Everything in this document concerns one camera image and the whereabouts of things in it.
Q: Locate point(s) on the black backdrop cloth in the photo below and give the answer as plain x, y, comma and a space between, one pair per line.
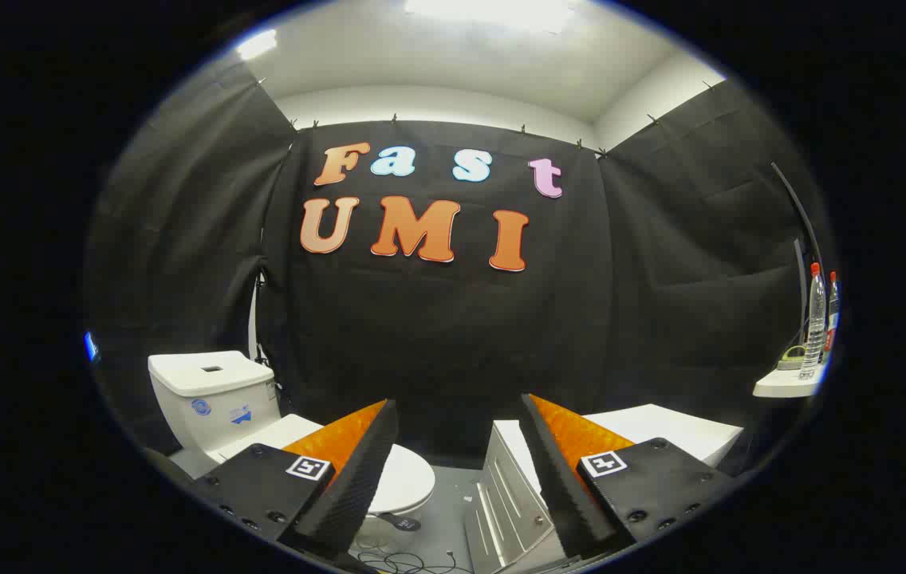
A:
437, 343

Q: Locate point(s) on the white toilet lid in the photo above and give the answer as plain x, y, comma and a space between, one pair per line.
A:
409, 478

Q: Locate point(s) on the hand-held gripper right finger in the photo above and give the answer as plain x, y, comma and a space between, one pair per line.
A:
561, 478

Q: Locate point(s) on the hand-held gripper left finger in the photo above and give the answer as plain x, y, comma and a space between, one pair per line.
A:
357, 478

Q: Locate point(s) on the clear water bottle red cap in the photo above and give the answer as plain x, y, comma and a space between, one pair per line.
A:
815, 319
833, 311

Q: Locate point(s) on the large ceiling light panel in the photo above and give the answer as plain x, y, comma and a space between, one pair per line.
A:
493, 12

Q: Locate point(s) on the green item on shelf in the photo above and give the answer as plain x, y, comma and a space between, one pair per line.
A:
792, 359

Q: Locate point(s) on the small ceiling light panel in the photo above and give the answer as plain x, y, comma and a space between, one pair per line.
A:
256, 44

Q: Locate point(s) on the black curved pole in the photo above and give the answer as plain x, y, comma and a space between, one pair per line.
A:
800, 203

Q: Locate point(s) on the white toilet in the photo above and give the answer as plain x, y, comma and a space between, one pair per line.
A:
214, 383

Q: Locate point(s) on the white drawer cabinet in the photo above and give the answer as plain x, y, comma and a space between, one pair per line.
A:
660, 426

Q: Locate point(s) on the white shelf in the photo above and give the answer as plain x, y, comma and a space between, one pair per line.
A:
784, 385

